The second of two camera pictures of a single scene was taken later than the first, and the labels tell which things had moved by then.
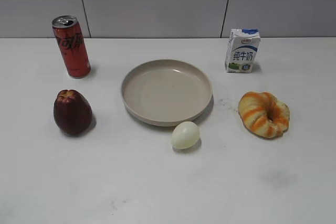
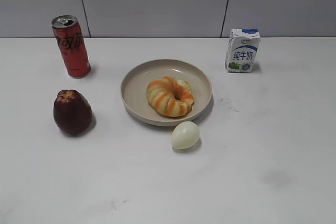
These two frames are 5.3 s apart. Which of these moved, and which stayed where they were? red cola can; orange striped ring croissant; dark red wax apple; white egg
Moved: orange striped ring croissant
Stayed: red cola can; dark red wax apple; white egg
